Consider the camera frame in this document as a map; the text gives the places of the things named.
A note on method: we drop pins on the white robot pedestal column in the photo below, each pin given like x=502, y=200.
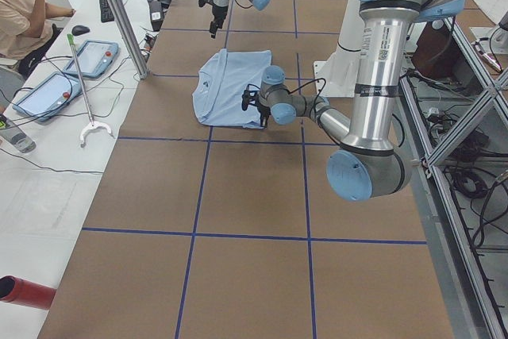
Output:
x=339, y=71

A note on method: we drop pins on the black power adapter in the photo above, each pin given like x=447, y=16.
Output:
x=156, y=14

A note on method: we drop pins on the clear water bottle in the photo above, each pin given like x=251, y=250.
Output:
x=15, y=136

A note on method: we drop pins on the seated person beige shirt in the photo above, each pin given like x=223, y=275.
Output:
x=26, y=31

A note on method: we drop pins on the black computer mouse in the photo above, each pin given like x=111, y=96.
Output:
x=79, y=30

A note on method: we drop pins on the near blue teach pendant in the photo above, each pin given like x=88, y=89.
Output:
x=49, y=97

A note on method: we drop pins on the far blue teach pendant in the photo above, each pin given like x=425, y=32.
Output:
x=95, y=56

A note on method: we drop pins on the blue teach pendant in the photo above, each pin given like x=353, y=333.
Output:
x=95, y=56
x=49, y=97

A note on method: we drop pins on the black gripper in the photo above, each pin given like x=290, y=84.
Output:
x=263, y=109
x=217, y=12

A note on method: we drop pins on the light blue t-shirt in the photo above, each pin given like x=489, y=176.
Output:
x=222, y=80

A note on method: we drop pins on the red cylinder bottle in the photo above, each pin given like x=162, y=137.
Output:
x=26, y=293

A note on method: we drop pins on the reacher grabber stick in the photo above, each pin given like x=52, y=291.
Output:
x=92, y=124

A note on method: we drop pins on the black keyboard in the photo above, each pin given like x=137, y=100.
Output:
x=106, y=13

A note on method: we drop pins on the aluminium side frame rail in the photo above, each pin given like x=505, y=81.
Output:
x=454, y=109

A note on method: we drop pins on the aluminium frame post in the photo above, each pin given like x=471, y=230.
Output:
x=128, y=36

